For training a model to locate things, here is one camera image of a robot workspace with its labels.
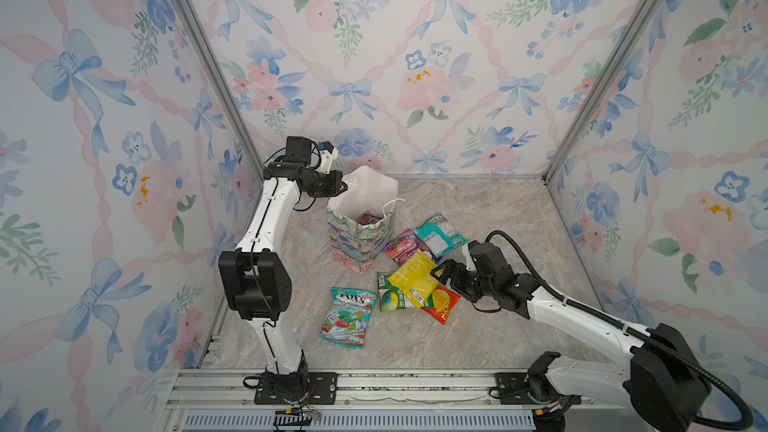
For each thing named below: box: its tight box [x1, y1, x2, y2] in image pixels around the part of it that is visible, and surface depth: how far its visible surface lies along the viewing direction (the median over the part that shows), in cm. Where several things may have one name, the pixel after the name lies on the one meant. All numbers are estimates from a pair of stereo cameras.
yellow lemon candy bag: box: [388, 248, 440, 309], surface depth 89 cm
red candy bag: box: [422, 284, 461, 325], surface depth 88 cm
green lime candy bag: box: [377, 271, 415, 312], surface depth 88 cm
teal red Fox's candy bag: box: [320, 288, 377, 349], surface depth 84 cm
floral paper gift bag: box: [327, 165, 405, 275], surface depth 87 cm
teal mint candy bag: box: [413, 213, 468, 259], surface depth 102 cm
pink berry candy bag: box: [383, 228, 437, 267], surface depth 99 cm
